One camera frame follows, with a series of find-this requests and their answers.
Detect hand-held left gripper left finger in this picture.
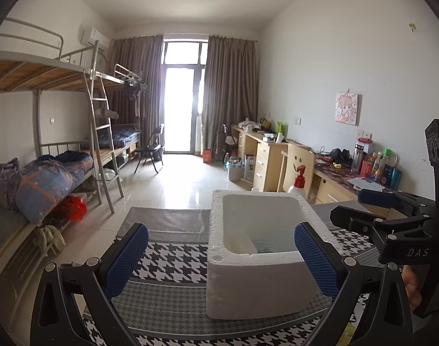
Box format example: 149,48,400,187
30,223,150,346

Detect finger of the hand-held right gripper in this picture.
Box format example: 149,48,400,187
357,188,434,213
329,205,436,240

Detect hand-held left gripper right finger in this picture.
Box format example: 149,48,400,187
293,221,415,346

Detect white foam box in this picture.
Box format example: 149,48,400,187
206,188,344,321

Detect person's right hand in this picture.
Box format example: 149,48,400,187
402,265,422,311

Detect white papers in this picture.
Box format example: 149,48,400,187
347,177,386,191

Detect cluster of toiletry bottles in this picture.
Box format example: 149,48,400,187
362,148,404,190

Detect desk with patterned cover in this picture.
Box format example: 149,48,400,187
308,155,408,220

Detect houndstooth table mat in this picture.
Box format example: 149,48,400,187
82,205,404,346

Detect grey tumbler bottle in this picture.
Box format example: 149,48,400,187
352,143,364,174

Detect black headphones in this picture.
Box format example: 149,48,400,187
329,148,353,168

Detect white spray bottle red top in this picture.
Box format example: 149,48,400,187
287,165,307,199

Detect red plastic bag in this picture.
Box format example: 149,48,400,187
57,195,87,221

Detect pale yellow cloth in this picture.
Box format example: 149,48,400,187
35,225,65,255

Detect wooden chair with smiley face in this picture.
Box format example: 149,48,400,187
282,143,316,193

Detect wooden desk with drawers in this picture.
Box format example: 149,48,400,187
232,124,310,191

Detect blue quilt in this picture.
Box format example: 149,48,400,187
16,151,94,224

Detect black folding chair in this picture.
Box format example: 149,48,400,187
134,123,165,174

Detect white carton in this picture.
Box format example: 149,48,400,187
244,155,256,181

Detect metal bucket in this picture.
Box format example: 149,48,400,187
228,159,243,182

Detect blue checked bedding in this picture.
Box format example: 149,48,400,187
97,124,141,148

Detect grey quilt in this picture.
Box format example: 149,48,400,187
0,158,22,213

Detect glass balcony door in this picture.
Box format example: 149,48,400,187
162,41,209,155

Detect dark hanging clothes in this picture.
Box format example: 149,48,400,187
123,79,142,101

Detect grey-brown curtain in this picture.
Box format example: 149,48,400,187
109,35,165,152
201,35,258,155

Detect metal bunk bed with ladder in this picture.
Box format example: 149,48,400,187
0,18,124,296

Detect white air conditioner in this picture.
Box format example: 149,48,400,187
81,27,110,49

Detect pink cartoon wall picture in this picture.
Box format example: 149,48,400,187
335,92,360,126

